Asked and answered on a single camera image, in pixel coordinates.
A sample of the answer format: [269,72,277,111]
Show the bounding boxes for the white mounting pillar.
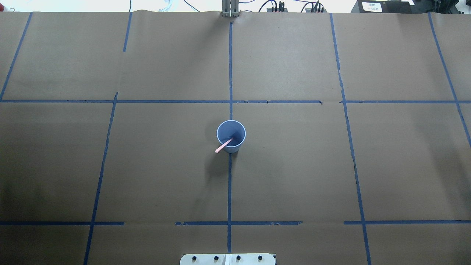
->
[180,253,277,265]

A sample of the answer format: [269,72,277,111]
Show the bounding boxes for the aluminium frame post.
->
[221,0,240,17]

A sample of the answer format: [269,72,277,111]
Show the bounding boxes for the black power box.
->
[350,0,412,14]

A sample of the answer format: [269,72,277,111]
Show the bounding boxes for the blue ribbed plastic cup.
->
[216,120,246,153]

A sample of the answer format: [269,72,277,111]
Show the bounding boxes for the pink chopstick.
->
[215,137,234,153]

